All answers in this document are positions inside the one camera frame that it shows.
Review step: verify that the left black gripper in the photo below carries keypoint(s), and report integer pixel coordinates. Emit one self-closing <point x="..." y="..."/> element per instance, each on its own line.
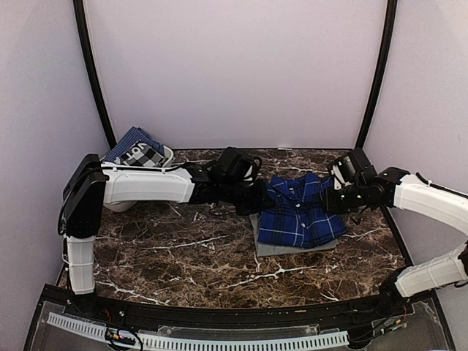
<point x="260" y="204"/>

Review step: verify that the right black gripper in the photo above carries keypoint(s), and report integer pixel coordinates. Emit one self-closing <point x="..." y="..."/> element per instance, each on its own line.
<point x="330" y="205"/>

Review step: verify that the blue plaid long sleeve shirt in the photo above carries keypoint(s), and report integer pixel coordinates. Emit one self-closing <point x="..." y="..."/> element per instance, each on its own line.
<point x="298" y="218"/>

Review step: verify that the grey polo shirt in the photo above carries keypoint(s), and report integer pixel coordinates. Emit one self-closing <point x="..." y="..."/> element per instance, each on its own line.
<point x="268" y="250"/>

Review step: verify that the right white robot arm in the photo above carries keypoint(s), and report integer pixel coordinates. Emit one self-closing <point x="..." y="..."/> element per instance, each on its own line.
<point x="432" y="220"/>

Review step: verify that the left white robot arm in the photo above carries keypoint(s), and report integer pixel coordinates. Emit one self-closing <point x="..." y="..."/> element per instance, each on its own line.
<point x="97" y="184"/>

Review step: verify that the black white checked shirt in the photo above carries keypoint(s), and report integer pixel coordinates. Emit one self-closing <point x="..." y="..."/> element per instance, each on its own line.
<point x="140" y="155"/>

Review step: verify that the grey plastic laundry basket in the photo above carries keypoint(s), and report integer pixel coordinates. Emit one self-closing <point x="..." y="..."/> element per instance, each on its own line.
<point x="169" y="154"/>

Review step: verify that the small blue checked shirt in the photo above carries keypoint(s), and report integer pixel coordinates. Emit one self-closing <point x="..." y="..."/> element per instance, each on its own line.
<point x="133" y="135"/>

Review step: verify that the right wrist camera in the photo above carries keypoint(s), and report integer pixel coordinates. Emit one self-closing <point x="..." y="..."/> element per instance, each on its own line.
<point x="352" y="168"/>

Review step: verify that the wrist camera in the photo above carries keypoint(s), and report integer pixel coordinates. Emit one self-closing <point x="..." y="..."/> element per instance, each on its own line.
<point x="234" y="166"/>
<point x="352" y="168"/>

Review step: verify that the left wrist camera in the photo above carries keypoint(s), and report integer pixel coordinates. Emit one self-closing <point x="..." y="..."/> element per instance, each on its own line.
<point x="234" y="166"/>

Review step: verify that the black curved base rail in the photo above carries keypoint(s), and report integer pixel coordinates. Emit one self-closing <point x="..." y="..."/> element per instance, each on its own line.
<point x="354" y="316"/>

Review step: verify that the right black frame post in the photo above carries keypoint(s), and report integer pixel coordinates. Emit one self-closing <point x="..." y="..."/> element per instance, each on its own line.
<point x="379" y="73"/>

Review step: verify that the black frame post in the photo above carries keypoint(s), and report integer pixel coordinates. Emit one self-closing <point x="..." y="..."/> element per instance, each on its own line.
<point x="91" y="70"/>
<point x="379" y="73"/>

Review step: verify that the left black frame post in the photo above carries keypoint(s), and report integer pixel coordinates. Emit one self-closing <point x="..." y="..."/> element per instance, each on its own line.
<point x="91" y="70"/>

